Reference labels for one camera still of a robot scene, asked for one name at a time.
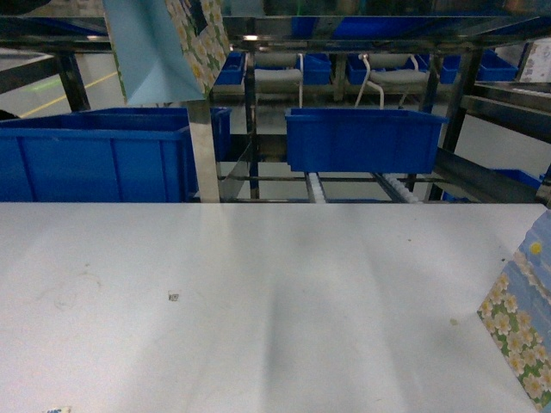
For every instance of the flower gift bag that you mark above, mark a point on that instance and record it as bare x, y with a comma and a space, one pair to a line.
516, 313
166, 51

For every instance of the large blue bin left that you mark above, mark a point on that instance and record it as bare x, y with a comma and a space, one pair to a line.
108, 155

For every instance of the stainless steel rack frame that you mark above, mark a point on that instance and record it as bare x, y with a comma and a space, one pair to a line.
286, 33

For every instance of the blue bin on roller rack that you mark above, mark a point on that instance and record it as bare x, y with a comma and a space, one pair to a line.
363, 140

